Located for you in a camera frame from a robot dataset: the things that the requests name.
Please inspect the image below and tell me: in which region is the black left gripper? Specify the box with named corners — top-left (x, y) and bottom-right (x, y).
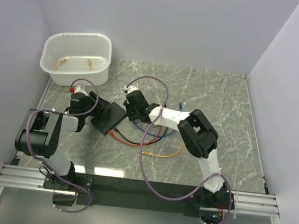
top-left (81, 90), bottom-right (112, 120)

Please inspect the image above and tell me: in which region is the black network switch box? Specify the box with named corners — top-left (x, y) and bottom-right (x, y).
top-left (90, 102), bottom-right (127, 135)

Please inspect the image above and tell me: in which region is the black ethernet cable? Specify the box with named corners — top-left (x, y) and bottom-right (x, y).
top-left (112, 121), bottom-right (169, 150)

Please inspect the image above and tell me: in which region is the red ethernet cable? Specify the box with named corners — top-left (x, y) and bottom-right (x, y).
top-left (106, 119), bottom-right (164, 149)

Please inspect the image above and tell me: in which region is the blue ethernet cable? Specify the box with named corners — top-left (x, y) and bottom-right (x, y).
top-left (130, 95), bottom-right (186, 142)

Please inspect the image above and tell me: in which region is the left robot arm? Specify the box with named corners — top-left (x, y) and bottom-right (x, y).
top-left (15, 90), bottom-right (111, 190)

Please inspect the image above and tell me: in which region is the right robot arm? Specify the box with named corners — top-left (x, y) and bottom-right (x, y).
top-left (124, 86), bottom-right (231, 208)

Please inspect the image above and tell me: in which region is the white plastic tub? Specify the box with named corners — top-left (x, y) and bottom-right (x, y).
top-left (40, 33), bottom-right (112, 86)

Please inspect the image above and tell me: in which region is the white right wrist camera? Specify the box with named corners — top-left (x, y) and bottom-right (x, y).
top-left (123, 85), bottom-right (138, 94)

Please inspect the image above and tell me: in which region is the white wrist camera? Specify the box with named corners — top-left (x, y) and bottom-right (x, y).
top-left (123, 85), bottom-right (138, 94)
top-left (69, 84), bottom-right (87, 95)

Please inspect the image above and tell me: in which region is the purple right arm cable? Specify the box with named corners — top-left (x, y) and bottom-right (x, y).
top-left (110, 73), bottom-right (248, 224)

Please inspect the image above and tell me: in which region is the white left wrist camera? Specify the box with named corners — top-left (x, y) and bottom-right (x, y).
top-left (69, 84), bottom-right (87, 95)

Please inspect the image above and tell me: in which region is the yellow ethernet cable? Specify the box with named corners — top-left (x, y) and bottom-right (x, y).
top-left (141, 137), bottom-right (186, 161)

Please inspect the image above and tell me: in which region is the orange cable in tub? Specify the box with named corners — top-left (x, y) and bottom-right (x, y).
top-left (53, 54), bottom-right (94, 76)

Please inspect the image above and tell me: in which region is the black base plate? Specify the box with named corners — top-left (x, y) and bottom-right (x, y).
top-left (53, 173), bottom-right (235, 224)

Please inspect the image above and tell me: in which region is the aluminium rail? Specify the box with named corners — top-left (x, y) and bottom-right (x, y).
top-left (0, 164), bottom-right (280, 217)

